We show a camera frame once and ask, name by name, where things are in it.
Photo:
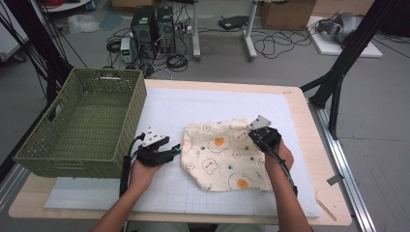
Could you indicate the black metal frame stand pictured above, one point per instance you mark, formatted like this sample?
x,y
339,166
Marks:
x,y
351,48
42,42

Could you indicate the white floor board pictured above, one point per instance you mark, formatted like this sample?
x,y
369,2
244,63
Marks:
x,y
328,48

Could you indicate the grey tape piece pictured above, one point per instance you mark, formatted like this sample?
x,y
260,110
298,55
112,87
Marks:
x,y
335,179

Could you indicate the white desk frame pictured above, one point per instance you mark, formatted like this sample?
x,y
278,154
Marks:
x,y
196,38

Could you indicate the large black computer tower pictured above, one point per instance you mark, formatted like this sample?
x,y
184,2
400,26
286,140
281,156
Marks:
x,y
143,29

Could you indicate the large cardboard box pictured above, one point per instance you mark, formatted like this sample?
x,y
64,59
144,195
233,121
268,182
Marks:
x,y
286,14

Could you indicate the white round table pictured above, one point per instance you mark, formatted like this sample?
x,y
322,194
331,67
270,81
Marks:
x,y
71,5

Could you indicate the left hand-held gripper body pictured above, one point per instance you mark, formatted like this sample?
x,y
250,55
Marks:
x,y
151,135

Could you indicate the person's left hand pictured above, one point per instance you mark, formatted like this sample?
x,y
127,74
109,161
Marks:
x,y
141,177

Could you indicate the green woven basket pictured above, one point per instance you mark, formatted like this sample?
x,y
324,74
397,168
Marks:
x,y
90,129

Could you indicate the person's right hand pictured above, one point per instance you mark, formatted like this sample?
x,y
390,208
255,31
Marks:
x,y
280,159

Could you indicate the flat cardboard box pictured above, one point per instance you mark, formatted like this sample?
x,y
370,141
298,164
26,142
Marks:
x,y
132,3

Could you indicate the white power supply unit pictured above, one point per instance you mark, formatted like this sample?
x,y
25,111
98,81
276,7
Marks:
x,y
125,48

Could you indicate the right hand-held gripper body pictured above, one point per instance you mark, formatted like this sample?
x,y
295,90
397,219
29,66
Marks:
x,y
267,137

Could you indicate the slim black computer tower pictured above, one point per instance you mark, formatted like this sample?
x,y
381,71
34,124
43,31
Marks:
x,y
166,29

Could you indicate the grey headset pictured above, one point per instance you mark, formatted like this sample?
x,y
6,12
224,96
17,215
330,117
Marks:
x,y
345,25

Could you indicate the white grid mat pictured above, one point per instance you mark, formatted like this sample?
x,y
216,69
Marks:
x,y
209,103

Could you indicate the clear plastic bag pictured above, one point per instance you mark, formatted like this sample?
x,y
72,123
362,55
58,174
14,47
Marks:
x,y
82,23

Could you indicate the cream egg-print cloth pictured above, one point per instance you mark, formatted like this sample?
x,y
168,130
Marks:
x,y
219,161

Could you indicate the black laptop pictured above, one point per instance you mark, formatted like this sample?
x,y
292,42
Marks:
x,y
233,22

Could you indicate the white cabinet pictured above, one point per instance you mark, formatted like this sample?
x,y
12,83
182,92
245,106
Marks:
x,y
8,42

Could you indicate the blue-grey floor sheet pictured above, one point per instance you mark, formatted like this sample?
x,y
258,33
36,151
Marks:
x,y
111,20

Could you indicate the thin wooden stick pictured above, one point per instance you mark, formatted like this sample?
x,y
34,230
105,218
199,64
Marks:
x,y
327,210

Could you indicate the aluminium rail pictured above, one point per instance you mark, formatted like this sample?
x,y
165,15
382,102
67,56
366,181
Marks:
x,y
348,180
13,185

